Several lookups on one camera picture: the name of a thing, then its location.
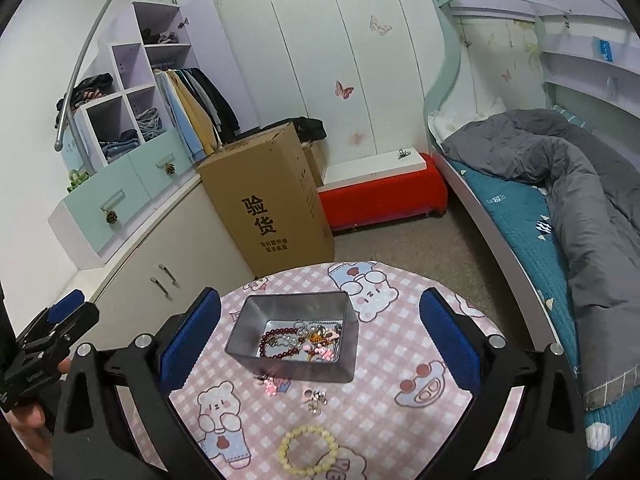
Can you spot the pink charm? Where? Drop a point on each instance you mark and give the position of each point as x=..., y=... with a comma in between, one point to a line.
x=326, y=353

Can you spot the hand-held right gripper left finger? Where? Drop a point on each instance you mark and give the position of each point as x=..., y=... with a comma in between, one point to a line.
x=192, y=340

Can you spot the lilac stair shelf unit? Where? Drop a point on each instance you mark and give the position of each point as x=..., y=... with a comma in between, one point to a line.
x=100, y=210

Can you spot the yellow hanging sweater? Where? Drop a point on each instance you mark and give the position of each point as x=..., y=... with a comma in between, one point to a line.
x=195, y=115

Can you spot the pink checked tablecloth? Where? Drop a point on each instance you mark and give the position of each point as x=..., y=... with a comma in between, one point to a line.
x=400, y=430

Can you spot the pale butterfly sticker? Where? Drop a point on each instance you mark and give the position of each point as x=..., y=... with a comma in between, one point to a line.
x=380, y=25

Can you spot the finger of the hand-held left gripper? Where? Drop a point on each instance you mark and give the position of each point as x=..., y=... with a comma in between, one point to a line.
x=82, y=322
x=66, y=305

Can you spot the folded dark jeans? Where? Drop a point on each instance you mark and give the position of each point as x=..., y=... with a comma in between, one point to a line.
x=120, y=146

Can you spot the light blue hanging shirt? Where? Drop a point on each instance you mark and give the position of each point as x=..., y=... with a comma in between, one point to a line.
x=175, y=115

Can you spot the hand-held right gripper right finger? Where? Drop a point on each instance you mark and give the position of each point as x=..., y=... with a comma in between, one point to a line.
x=450, y=340

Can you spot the folded clothes in cubby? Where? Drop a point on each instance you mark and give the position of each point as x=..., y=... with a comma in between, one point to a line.
x=162, y=36

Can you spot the dark folded clothes pile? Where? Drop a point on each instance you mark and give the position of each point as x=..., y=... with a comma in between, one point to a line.
x=87, y=91

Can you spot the cream low cabinet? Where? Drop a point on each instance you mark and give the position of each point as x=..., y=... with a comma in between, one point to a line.
x=150, y=250

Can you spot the lilac wardrobe door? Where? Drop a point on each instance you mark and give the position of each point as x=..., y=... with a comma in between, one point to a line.
x=215, y=60

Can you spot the grey metal box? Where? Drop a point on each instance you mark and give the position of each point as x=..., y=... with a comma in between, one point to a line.
x=290, y=367

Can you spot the mint green bunk bed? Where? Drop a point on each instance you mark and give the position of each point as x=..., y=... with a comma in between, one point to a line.
x=495, y=240

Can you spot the white wardrobe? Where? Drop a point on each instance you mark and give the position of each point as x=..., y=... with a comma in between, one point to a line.
x=310, y=60

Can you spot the person's left hand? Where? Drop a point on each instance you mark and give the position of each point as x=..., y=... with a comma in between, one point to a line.
x=27, y=420

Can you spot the pine cone drawer knob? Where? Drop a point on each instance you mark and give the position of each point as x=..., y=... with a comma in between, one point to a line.
x=112, y=217
x=170, y=168

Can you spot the teal bedsheet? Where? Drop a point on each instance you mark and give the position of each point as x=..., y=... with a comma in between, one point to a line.
x=515, y=210

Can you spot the green toy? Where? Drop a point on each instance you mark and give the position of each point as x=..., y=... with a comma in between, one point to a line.
x=77, y=181

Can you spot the black bag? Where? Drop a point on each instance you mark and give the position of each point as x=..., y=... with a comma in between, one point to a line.
x=310, y=129

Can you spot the pink butterfly sticker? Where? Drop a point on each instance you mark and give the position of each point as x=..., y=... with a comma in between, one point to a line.
x=344, y=89

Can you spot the blue packet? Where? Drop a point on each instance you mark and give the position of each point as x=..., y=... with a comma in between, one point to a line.
x=603, y=50

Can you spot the grey duvet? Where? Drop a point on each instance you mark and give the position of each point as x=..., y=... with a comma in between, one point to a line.
x=590, y=210

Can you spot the white pillow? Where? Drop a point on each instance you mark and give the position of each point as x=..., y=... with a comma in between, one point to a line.
x=455, y=120

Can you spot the small cardboard box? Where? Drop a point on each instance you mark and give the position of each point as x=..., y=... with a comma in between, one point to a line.
x=315, y=165

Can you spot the large cardboard box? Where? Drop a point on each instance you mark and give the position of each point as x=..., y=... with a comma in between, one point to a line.
x=270, y=200

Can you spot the folded light jeans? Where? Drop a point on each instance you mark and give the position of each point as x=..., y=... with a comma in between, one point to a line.
x=150, y=122

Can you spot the small white shelf ornament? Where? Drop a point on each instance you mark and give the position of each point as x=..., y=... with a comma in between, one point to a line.
x=611, y=86

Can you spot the grey metal handrail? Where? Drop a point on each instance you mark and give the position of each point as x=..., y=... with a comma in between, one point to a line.
x=95, y=30

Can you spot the black hanging coat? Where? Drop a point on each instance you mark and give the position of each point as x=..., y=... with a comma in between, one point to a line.
x=222, y=105

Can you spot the small butterfly sticker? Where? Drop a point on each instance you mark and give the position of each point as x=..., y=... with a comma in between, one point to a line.
x=507, y=74

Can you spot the red bench with white top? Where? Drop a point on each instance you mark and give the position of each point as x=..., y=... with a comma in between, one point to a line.
x=385, y=195

